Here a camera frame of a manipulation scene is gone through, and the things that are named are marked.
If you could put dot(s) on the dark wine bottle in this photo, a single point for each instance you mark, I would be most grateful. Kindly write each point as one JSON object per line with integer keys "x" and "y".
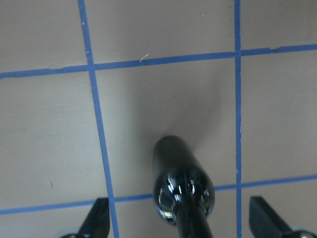
{"x": 183, "y": 193}

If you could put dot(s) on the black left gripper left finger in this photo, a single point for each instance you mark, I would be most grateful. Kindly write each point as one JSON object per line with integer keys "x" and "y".
{"x": 96, "y": 223}

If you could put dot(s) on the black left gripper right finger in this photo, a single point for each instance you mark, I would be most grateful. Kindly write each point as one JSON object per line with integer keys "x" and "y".
{"x": 264, "y": 222}

